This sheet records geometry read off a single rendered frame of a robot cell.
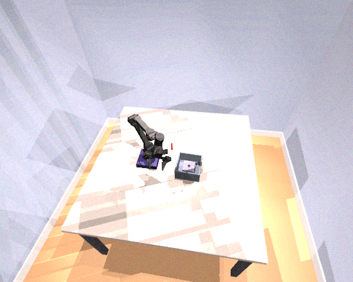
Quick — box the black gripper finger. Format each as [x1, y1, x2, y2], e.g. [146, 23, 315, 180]
[162, 160, 169, 171]
[144, 155, 152, 168]

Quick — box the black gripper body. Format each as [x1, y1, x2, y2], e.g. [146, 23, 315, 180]
[142, 145, 171, 162]

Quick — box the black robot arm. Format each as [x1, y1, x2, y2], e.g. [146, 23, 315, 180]
[127, 114, 168, 156]

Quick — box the white plate with hole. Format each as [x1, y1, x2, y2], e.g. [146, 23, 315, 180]
[182, 160, 195, 173]

